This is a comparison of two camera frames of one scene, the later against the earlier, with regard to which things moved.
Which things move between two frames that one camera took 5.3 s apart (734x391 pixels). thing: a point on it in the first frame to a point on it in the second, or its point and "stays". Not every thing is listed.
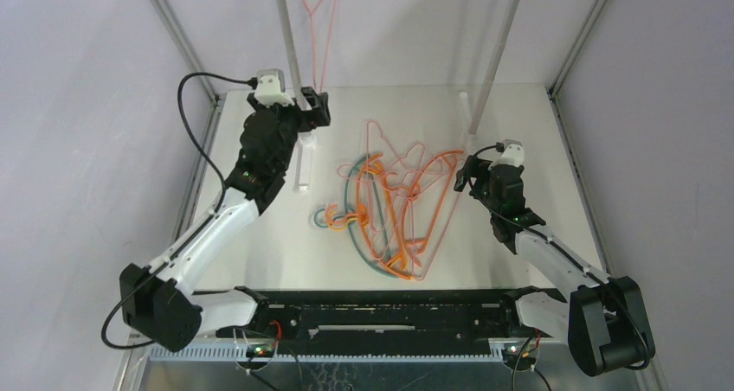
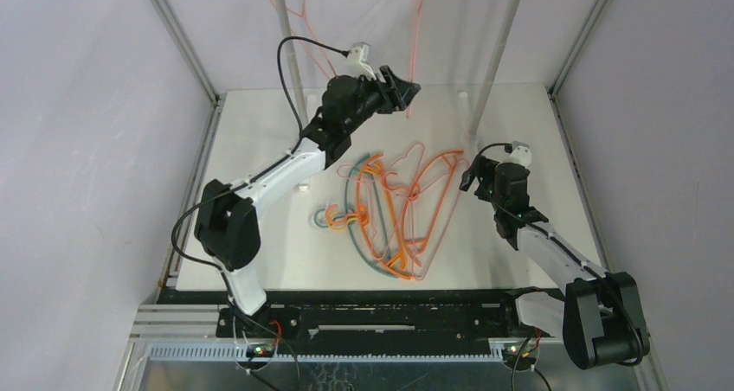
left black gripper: [316, 118] to [395, 94]
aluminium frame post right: [567, 147] stays
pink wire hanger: [311, 13] to [300, 26]
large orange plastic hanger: [424, 242] stays
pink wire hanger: [392, 182] to [418, 7]
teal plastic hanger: [345, 216] stays
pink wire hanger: [442, 169] to [379, 251]
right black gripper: [474, 176] stays
